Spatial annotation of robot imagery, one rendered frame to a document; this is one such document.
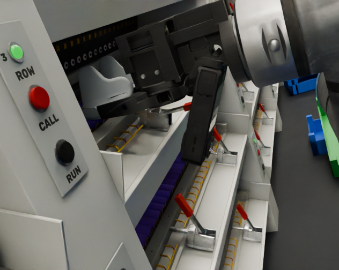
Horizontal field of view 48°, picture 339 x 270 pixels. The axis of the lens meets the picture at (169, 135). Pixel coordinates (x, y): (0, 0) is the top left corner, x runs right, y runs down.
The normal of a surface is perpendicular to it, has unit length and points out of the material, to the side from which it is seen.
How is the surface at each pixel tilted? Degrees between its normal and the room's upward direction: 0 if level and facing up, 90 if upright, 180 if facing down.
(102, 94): 90
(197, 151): 87
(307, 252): 0
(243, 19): 55
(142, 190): 111
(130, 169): 20
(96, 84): 90
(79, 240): 90
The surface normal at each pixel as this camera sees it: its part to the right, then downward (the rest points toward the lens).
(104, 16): 0.96, 0.11
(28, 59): 0.90, -0.22
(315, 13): -0.35, 0.10
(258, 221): 0.00, -0.91
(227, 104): -0.28, 0.39
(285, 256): -0.34, -0.89
